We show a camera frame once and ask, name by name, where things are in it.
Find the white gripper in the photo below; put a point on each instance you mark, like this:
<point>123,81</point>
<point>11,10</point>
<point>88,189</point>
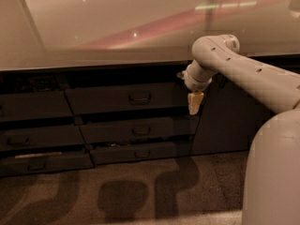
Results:
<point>196,82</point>

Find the dark cabinet door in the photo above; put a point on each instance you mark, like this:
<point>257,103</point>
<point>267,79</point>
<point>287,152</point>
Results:
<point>229,119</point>

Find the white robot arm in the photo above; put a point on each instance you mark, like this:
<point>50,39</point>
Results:
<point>272,181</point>

